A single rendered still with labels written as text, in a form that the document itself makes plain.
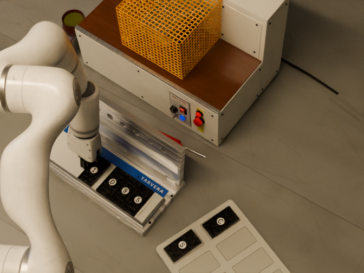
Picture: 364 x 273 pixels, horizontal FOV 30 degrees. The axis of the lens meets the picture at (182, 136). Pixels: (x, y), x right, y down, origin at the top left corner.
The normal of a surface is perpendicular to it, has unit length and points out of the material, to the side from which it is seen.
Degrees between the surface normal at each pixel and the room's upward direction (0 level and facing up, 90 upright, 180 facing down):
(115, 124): 83
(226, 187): 0
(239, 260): 0
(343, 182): 0
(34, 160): 55
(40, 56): 75
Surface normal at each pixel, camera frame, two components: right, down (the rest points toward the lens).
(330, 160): -0.04, -0.50
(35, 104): -0.32, 0.33
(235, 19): -0.60, 0.70
